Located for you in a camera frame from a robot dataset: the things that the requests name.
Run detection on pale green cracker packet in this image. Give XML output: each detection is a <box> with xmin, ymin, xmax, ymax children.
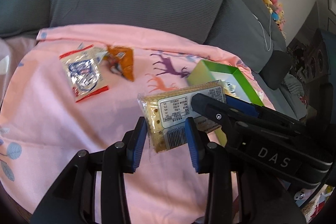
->
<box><xmin>138</xmin><ymin>80</ymin><xmax>228</xmax><ymax>153</ymax></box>

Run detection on orange snack packet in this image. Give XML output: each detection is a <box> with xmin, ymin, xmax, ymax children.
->
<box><xmin>104</xmin><ymin>46</ymin><xmax>134</xmax><ymax>82</ymax></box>

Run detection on red white biscuit packet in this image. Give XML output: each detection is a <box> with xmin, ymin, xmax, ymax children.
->
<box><xmin>59</xmin><ymin>44</ymin><xmax>109</xmax><ymax>102</ymax></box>

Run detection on small white blue packet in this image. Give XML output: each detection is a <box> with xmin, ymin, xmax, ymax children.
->
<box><xmin>91</xmin><ymin>47</ymin><xmax>108</xmax><ymax>64</ymax></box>

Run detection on green cardboard box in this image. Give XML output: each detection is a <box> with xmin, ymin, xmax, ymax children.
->
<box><xmin>186</xmin><ymin>59</ymin><xmax>265</xmax><ymax>147</ymax></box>

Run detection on colourful plush toys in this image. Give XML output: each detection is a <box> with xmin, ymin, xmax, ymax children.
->
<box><xmin>262</xmin><ymin>0</ymin><xmax>286</xmax><ymax>39</ymax></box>

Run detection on pink deer print blanket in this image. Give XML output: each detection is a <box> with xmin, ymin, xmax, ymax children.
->
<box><xmin>1</xmin><ymin>24</ymin><xmax>261</xmax><ymax>223</ymax></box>

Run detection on mauve spotted quilt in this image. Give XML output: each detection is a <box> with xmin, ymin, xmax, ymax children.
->
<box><xmin>0</xmin><ymin>36</ymin><xmax>37</xmax><ymax>104</ymax></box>

